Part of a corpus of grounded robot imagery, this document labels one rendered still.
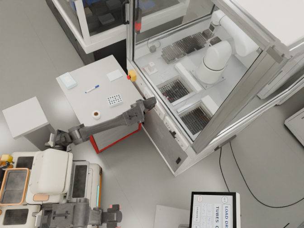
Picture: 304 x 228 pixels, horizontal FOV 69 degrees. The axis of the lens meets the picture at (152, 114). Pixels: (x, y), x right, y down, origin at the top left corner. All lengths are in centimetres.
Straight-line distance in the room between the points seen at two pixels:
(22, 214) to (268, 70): 166
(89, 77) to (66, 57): 126
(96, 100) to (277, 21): 150
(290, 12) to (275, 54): 25
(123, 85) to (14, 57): 193
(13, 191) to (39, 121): 59
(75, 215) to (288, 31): 98
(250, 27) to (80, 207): 85
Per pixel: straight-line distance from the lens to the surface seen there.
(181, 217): 250
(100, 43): 225
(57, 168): 121
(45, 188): 119
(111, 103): 194
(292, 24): 99
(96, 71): 219
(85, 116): 195
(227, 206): 144
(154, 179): 254
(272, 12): 99
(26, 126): 206
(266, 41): 84
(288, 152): 323
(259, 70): 89
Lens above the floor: 248
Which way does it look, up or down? 63 degrees down
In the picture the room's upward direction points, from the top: 11 degrees clockwise
